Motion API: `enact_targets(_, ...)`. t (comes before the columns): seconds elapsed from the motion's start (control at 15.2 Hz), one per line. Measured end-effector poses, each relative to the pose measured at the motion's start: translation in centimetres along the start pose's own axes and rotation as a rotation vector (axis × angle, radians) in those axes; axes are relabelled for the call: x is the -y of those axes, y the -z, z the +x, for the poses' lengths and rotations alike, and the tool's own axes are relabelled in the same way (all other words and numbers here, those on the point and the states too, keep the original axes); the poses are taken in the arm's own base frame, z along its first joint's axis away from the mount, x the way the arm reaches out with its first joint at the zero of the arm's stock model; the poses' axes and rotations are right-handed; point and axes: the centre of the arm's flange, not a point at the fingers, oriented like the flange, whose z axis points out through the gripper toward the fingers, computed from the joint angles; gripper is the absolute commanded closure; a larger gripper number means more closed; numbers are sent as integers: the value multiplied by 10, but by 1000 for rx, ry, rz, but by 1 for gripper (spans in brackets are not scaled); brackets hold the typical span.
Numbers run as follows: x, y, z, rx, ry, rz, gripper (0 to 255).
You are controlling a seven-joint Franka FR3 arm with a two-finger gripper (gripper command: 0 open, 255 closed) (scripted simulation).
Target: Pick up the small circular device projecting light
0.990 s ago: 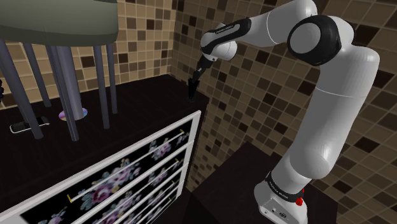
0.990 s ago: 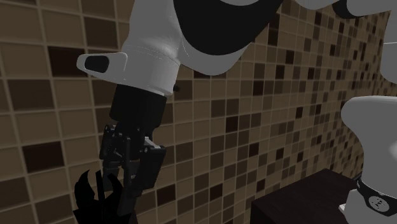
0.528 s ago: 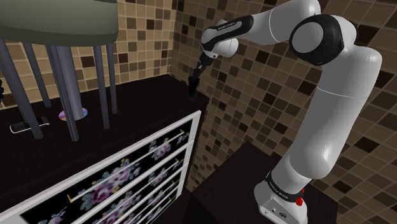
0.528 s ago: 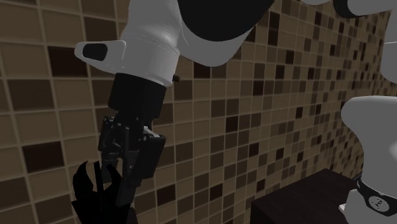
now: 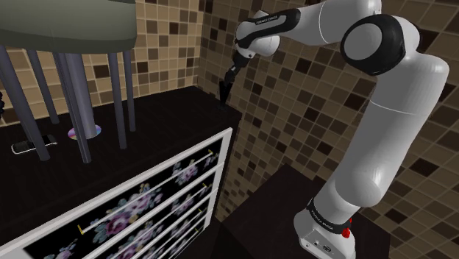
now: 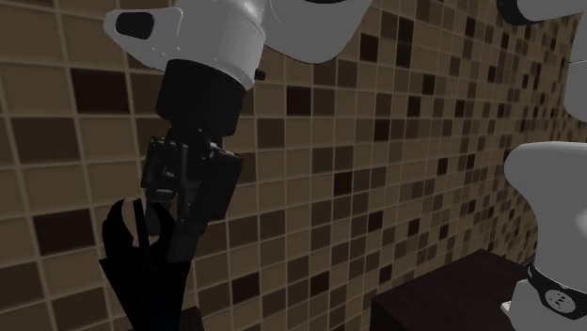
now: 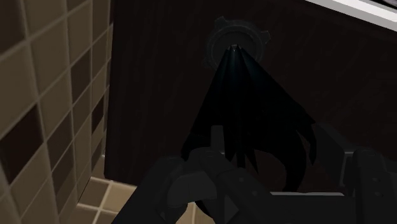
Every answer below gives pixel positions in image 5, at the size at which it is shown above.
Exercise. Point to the iridescent round disc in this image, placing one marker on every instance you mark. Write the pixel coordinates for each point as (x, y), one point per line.
(72, 134)

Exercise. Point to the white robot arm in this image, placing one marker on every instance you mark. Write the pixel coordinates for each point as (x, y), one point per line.
(394, 143)

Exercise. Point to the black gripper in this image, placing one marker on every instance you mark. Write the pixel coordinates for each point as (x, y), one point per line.
(239, 61)

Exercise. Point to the dark robot stand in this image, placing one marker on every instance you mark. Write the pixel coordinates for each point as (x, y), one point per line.
(265, 218)

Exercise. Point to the grey-green stool with grey legs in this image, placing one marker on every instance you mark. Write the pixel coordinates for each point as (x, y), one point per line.
(64, 25)

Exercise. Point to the black floral chest of drawers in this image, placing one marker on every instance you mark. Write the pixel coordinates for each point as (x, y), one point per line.
(165, 118)

